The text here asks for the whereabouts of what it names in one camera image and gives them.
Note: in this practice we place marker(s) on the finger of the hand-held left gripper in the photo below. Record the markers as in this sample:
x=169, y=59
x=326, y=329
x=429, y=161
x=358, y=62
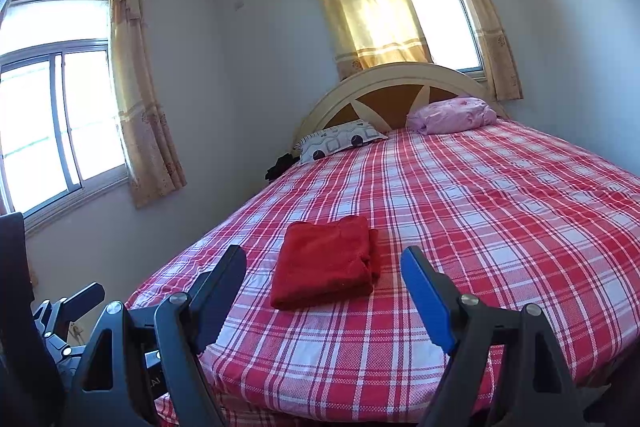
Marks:
x=75, y=299

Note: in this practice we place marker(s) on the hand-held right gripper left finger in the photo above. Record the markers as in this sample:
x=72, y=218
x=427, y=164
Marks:
x=225, y=292

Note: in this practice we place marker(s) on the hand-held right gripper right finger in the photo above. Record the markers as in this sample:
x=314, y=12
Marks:
x=425, y=297

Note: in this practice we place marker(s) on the red knitted sweater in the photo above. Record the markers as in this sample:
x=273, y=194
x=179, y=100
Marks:
x=320, y=262

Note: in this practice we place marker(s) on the dark clothes pile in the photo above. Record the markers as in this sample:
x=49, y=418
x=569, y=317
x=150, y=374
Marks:
x=280, y=167

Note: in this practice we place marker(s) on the black panel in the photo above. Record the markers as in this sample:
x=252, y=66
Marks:
x=12, y=267

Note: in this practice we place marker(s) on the bed with red plaid sheet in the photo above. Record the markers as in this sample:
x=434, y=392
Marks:
x=475, y=217

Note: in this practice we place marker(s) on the grey patterned pillow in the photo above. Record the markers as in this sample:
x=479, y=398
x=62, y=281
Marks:
x=335, y=141

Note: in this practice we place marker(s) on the sliding side window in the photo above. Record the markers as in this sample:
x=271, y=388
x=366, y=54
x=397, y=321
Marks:
x=85, y=117

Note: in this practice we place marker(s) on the pink pillow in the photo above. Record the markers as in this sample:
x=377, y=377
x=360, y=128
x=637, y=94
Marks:
x=450, y=114

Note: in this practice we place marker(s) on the beige patterned curtain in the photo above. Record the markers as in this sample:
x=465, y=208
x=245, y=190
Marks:
x=145, y=107
x=490, y=32

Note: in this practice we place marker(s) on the cream wooden headboard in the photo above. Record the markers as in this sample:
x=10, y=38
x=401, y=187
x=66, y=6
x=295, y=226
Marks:
x=380, y=74

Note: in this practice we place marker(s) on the window behind headboard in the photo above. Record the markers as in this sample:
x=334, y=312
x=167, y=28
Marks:
x=435, y=17

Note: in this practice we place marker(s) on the sheer yellow curtain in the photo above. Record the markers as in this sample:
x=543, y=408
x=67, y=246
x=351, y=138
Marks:
x=365, y=7

